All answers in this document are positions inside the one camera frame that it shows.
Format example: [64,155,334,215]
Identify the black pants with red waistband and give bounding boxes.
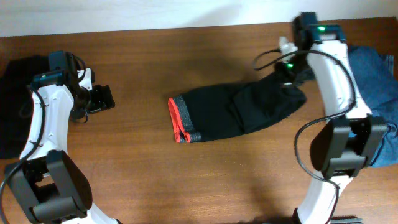
[168,72,307,143]

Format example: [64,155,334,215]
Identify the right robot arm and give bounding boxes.
[279,12,387,223]

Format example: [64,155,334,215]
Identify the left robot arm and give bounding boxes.
[1,51,120,224]

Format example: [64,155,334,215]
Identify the blue denim jeans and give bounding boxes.
[348,46,397,167]

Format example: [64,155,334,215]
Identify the folded black cloth pile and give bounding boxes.
[1,55,67,159]

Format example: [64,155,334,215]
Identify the black metal base rail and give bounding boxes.
[330,216,363,224]

